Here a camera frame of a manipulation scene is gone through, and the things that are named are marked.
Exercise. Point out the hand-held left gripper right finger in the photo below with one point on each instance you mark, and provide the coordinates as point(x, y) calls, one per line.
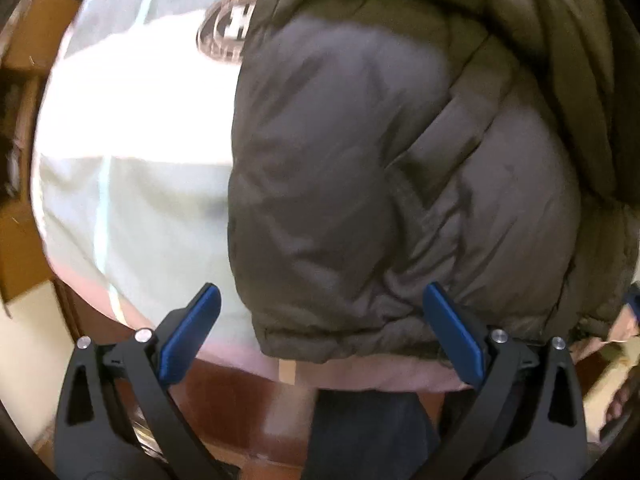
point(455, 335)

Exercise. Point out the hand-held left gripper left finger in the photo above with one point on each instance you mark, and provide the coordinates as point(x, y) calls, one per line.
point(190, 335)

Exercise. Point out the dark brown hooded puffer jacket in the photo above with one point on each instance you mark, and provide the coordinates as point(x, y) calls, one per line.
point(400, 160)

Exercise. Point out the person's dark pants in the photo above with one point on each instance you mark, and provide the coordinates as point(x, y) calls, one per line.
point(365, 440)

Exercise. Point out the brown wooden cabinet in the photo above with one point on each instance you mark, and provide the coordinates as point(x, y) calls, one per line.
point(30, 35)

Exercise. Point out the brown wooden bed frame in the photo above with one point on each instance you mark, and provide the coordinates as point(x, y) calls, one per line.
point(225, 400)

